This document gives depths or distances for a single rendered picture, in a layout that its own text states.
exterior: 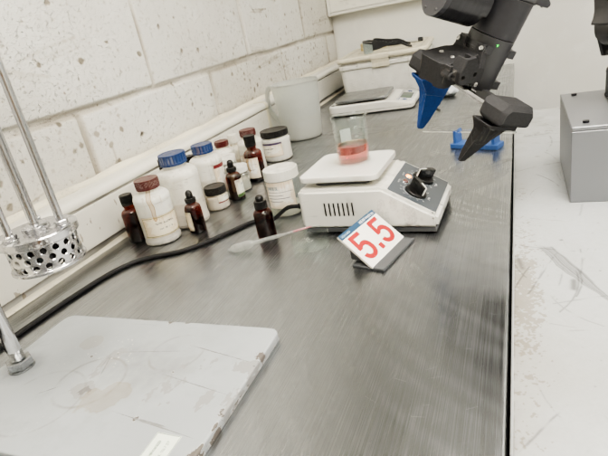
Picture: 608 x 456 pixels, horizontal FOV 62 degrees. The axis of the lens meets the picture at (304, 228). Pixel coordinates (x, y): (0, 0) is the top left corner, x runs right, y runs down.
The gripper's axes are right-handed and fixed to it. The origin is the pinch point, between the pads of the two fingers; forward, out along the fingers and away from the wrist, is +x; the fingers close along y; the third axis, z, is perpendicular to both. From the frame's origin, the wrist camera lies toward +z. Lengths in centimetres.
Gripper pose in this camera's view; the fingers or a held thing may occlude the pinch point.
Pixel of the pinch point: (450, 121)
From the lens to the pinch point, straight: 74.4
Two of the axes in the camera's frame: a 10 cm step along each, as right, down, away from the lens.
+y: 4.6, 6.1, -6.5
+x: -2.8, 7.9, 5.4
